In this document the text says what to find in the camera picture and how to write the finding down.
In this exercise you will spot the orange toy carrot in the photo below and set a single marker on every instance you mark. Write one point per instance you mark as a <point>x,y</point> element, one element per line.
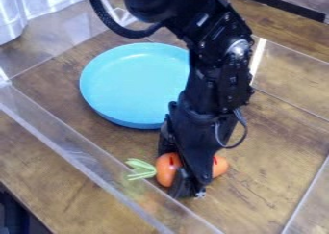
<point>165,166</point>

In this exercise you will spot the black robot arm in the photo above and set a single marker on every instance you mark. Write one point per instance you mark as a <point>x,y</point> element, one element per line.
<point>205,113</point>

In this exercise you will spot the clear acrylic enclosure wall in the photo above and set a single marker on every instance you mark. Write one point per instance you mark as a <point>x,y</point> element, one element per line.
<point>63,155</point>

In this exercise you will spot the white patterned curtain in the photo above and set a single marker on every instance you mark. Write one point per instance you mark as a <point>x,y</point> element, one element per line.
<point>16,12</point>

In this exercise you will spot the blue round tray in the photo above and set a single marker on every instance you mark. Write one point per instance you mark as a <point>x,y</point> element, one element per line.
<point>131,81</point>

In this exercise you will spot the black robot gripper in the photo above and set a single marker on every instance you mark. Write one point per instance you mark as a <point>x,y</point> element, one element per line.
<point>195,136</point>

